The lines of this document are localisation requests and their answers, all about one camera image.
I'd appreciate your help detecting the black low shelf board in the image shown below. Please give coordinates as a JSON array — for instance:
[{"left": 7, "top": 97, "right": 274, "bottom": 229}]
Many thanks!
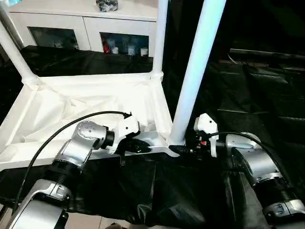
[{"left": 229, "top": 48, "right": 305, "bottom": 61}]

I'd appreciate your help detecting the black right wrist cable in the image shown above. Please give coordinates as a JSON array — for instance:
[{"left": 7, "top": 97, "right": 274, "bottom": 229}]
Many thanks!
[{"left": 207, "top": 131, "right": 289, "bottom": 170}]

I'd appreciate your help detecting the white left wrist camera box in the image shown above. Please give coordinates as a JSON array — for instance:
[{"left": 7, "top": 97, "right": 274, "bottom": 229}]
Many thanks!
[{"left": 106, "top": 116, "right": 142, "bottom": 155}]

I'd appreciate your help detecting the grey crumpled object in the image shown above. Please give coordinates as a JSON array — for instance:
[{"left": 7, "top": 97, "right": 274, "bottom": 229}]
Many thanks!
[{"left": 96, "top": 0, "right": 120, "bottom": 13}]

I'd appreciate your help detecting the black plastic mat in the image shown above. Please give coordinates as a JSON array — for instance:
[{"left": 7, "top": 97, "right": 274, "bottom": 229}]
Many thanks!
[{"left": 0, "top": 45, "right": 305, "bottom": 229}]

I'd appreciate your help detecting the grey and black robot foot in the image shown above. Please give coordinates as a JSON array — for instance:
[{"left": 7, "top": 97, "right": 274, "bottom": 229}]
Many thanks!
[{"left": 105, "top": 222, "right": 127, "bottom": 229}]

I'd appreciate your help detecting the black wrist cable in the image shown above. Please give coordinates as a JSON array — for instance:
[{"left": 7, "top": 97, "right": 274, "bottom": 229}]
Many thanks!
[
  {"left": 13, "top": 111, "right": 133, "bottom": 216},
  {"left": 207, "top": 131, "right": 289, "bottom": 170}
]

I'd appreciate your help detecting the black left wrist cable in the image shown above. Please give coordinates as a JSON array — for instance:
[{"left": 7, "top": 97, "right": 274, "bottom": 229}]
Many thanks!
[{"left": 13, "top": 111, "right": 133, "bottom": 216}]

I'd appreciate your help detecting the white plastic table top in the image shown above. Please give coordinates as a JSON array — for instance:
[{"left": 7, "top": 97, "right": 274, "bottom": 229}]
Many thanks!
[{"left": 0, "top": 72, "right": 180, "bottom": 170}]

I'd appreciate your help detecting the white sideboard cabinet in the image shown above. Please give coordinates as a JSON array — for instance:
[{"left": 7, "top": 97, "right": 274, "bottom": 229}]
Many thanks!
[{"left": 7, "top": 0, "right": 159, "bottom": 59}]

